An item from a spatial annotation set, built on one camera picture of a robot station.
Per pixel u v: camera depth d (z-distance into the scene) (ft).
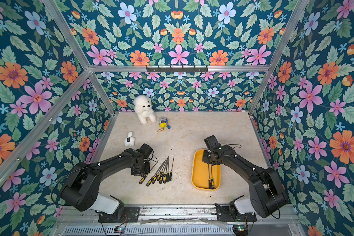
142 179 2.77
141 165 2.36
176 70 3.09
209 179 2.78
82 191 1.44
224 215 2.41
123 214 2.33
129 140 3.23
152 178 2.80
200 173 2.83
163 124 3.54
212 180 2.77
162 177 2.82
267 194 1.39
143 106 3.33
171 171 2.89
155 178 2.81
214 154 2.09
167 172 2.90
